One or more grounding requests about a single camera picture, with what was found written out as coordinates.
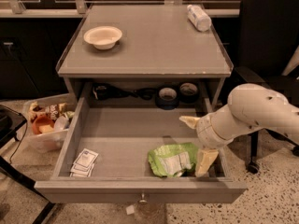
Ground metal drawer knob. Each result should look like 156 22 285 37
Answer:
138 193 148 204

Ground black cable bundle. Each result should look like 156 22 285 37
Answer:
92 83 158 101

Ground green rice chip bag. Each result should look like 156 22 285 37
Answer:
148 143 198 177

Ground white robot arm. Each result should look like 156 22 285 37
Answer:
179 83 299 177

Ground white sugar packets stack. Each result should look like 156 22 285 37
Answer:
70 148 98 177

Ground grey cabinet counter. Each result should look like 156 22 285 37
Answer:
57 5 233 105

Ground white plastic bottle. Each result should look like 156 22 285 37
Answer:
187 5 212 32

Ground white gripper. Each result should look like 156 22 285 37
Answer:
179 113 232 177

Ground dark tape roll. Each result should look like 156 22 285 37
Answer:
179 82 199 104

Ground black tape roll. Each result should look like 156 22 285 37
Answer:
155 87 179 110

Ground clear plastic bin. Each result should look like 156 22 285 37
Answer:
22 93 77 153

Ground white paper bowl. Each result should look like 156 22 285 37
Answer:
83 26 122 50

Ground orange bowl in bin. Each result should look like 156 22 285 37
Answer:
32 116 54 134

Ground black table at left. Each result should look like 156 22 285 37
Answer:
0 105 57 224

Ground grey open drawer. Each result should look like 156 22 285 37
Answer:
36 83 247 203

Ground snack packets in bin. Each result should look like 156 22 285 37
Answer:
28 102 75 121

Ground black office chair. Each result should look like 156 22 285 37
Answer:
216 0 299 175

